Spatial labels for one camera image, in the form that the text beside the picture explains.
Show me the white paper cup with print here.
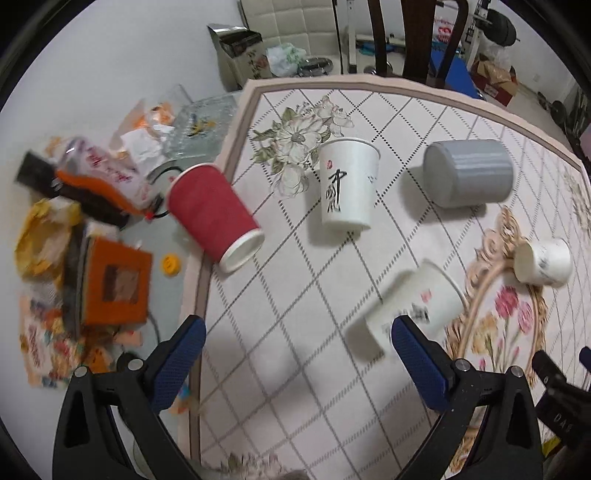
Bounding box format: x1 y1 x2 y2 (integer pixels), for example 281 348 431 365
365 259 466 356

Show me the small white ceramic cup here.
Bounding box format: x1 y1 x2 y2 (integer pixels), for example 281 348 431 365
514 238 573 288

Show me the grey cylindrical cup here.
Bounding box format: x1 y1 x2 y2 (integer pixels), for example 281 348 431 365
423 140 515 209

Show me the red ribbed paper cup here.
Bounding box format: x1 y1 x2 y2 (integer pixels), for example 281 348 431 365
166 163 264 274

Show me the white calligraphy paper cup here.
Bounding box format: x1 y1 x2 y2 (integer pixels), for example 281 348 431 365
318 137 381 231

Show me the colourful floral packet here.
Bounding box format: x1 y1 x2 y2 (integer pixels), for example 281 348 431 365
19 294 116 389

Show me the orange square box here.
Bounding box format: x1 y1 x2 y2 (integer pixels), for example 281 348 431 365
63 236 153 332

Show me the yellow bottle cap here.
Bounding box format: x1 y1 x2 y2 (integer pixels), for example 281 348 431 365
160 253 182 277

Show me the yellow crinkled wrapper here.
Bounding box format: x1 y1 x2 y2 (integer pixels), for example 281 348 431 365
14 197 83 285

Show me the floral table mat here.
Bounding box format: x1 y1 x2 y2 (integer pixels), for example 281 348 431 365
181 76 590 479

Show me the red-printed plastic bag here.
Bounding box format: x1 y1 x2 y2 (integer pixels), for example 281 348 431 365
51 136 156 215

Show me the crumpled white paper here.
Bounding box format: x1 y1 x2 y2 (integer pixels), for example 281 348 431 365
121 129 166 176

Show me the cardboard box on floor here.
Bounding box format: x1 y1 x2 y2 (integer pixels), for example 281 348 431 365
471 60 519 107

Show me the dark wooden chair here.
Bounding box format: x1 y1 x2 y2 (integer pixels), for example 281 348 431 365
368 0 469 89

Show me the silver trash bin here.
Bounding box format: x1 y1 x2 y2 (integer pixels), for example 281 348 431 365
207 24 273 90

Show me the beige upholstered chair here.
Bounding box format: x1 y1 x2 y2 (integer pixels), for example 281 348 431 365
239 0 341 57

